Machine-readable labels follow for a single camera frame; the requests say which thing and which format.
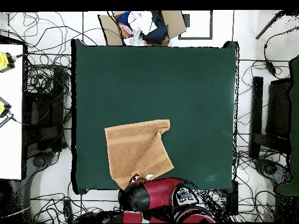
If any black rod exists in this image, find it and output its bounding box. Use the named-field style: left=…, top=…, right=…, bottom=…
left=255, top=10, right=285, bottom=40

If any pink garment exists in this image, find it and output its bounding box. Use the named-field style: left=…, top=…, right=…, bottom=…
left=122, top=24, right=134, bottom=36

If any black equipment stand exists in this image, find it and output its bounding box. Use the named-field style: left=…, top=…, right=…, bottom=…
left=22, top=66, right=71, bottom=153

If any black power adapter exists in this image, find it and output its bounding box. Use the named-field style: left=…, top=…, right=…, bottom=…
left=265, top=59, right=278, bottom=77

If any black chair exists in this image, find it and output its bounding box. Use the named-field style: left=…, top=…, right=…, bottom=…
left=248, top=76, right=293, bottom=160

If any brown cardboard box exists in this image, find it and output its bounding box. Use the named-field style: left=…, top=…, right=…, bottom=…
left=98, top=10, right=187, bottom=47

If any black rectangular floor frame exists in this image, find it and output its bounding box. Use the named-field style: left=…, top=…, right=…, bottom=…
left=178, top=10, right=214, bottom=41

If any white garment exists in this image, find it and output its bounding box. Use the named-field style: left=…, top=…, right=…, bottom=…
left=127, top=10, right=158, bottom=36

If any dark green table cloth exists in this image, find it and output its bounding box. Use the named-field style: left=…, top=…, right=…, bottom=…
left=71, top=39, right=239, bottom=194

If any orange-brown towel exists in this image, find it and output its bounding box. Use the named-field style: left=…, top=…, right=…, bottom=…
left=104, top=119, right=175, bottom=190

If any black cable tangle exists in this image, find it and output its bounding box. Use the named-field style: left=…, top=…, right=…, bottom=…
left=6, top=11, right=122, bottom=223
left=198, top=58, right=293, bottom=223

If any yellow and black device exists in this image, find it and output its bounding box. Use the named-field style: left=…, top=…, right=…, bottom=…
left=0, top=51, right=16, bottom=74
left=0, top=97, right=13, bottom=119

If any green cloth-covered table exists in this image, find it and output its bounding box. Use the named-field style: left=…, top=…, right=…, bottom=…
left=275, top=54, right=299, bottom=197

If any navy blue garment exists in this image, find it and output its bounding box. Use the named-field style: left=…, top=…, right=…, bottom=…
left=117, top=10, right=169, bottom=46

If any white table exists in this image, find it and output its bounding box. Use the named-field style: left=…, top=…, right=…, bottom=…
left=0, top=44, right=25, bottom=181

